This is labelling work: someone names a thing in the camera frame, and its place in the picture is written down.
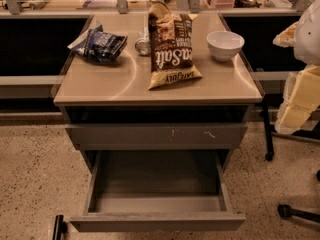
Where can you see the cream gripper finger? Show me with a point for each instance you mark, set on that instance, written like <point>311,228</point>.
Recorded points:
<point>301,97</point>
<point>287,37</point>

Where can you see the brown sea salt chip bag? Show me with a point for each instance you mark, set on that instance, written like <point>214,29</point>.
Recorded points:
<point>170,37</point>

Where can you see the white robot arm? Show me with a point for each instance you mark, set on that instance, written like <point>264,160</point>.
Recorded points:
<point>307,36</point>

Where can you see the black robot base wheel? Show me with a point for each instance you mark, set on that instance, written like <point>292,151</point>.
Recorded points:
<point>286,211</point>

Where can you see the closed grey top drawer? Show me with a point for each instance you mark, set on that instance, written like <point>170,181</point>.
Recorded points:
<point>144,136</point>

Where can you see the grey drawer cabinet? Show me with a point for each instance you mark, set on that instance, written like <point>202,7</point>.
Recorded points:
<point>174,99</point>

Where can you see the open grey middle drawer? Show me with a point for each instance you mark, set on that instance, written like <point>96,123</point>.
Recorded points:
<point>144,191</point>

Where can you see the blue crumpled chip bag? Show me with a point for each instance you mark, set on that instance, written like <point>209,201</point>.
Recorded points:
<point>99,46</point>

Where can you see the white ceramic bowl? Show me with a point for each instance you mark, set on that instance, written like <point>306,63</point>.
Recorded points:
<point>224,45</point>

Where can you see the black table leg with caster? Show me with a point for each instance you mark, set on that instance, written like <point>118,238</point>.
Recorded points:
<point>268,135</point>

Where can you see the silver soda can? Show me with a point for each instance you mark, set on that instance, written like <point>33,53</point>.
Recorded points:
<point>142,44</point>

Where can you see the black bar near floor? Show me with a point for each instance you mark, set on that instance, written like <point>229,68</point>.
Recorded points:
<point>60,228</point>

